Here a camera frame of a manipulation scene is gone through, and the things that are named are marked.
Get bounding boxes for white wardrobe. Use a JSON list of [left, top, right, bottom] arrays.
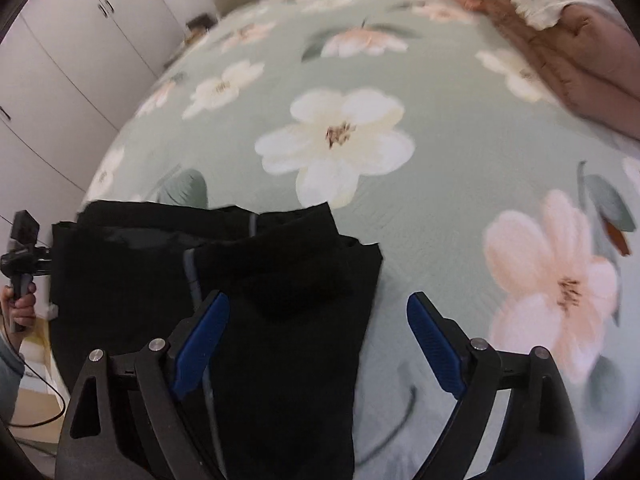
[[0, 0, 211, 211]]

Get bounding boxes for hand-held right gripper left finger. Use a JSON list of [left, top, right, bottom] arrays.
[[55, 290, 231, 480]]

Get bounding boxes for bed with floral sheet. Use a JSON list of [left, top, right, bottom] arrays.
[[80, 0, 640, 480]]

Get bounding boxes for person's left forearm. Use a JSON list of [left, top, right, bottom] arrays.
[[0, 332, 26, 426]]

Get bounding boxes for person's left hand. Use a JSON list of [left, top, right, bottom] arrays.
[[0, 282, 39, 351]]

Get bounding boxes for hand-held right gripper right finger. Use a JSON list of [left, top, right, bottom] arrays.
[[406, 291, 586, 480]]

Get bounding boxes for pink folded quilt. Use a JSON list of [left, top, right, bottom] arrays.
[[470, 0, 640, 138]]

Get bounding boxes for black hooded jacket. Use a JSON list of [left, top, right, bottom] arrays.
[[50, 200, 385, 480]]

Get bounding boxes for black cable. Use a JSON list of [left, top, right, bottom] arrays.
[[0, 350, 68, 428]]

